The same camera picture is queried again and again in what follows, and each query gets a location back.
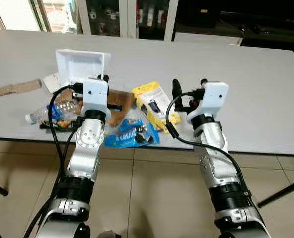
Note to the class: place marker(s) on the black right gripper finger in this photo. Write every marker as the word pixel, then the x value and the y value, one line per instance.
pixel 177 89
pixel 203 81

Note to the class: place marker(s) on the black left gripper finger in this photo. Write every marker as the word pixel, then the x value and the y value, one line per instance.
pixel 106 78
pixel 99 78

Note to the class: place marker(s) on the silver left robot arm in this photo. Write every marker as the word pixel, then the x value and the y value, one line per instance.
pixel 85 158

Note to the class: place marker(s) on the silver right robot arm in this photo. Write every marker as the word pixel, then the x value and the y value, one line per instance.
pixel 219 163

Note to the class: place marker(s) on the brown paper bag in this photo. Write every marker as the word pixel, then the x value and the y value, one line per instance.
pixel 121 106

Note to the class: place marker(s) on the white foam food box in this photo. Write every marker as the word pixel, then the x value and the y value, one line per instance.
pixel 82 64

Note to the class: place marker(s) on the yellow product package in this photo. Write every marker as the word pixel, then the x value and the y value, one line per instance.
pixel 152 101

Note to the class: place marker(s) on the blue cream biscuit wrapper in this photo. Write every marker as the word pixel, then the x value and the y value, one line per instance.
pixel 129 135

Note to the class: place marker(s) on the clear plastic bottle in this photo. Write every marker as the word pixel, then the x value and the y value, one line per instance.
pixel 62 108

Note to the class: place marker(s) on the white paper scrap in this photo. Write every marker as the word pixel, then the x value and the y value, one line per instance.
pixel 51 83

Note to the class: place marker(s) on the white table with black legs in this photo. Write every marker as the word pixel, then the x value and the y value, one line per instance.
pixel 256 89

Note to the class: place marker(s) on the dark crumpled wrapper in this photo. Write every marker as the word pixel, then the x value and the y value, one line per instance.
pixel 62 125

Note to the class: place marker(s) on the white framed glass cabinet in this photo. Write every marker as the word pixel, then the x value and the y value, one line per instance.
pixel 132 17

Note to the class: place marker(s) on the black low cabinet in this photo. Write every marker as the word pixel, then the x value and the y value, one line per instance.
pixel 246 22

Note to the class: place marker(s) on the brown cardboard strip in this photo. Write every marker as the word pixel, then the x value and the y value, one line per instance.
pixel 15 88

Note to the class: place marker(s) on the bright window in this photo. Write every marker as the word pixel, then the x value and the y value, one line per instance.
pixel 23 14

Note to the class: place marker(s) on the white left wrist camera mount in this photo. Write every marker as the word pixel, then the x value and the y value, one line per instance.
pixel 95 96

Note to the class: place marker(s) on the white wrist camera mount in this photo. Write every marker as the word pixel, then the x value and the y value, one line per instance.
pixel 95 96
pixel 211 99

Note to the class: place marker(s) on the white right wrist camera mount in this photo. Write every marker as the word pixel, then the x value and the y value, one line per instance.
pixel 211 99

